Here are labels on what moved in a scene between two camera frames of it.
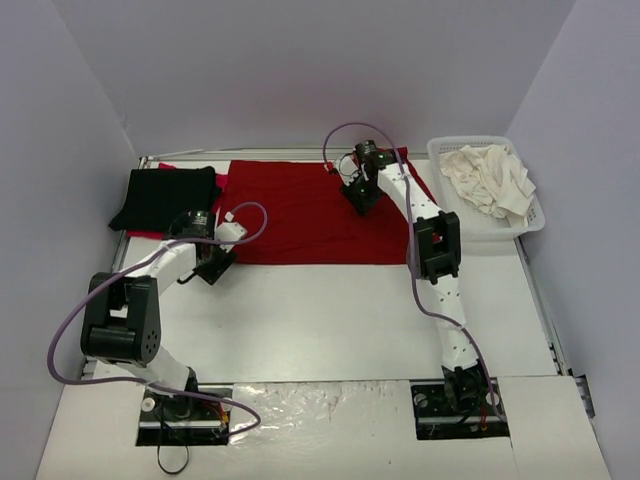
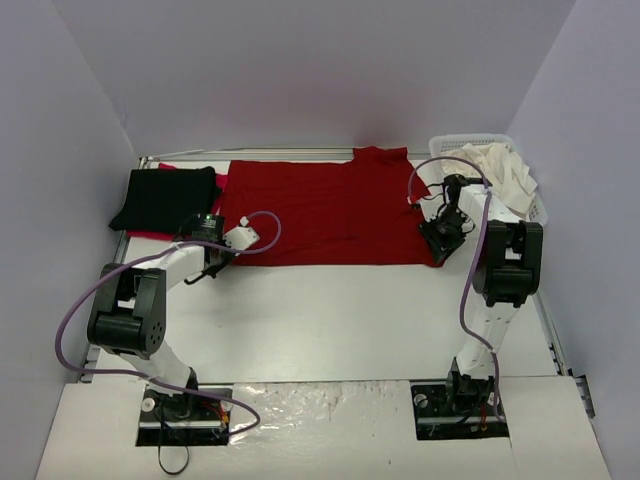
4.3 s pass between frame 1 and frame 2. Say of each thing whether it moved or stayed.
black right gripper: moved
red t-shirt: stayed
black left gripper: stayed
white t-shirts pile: stayed
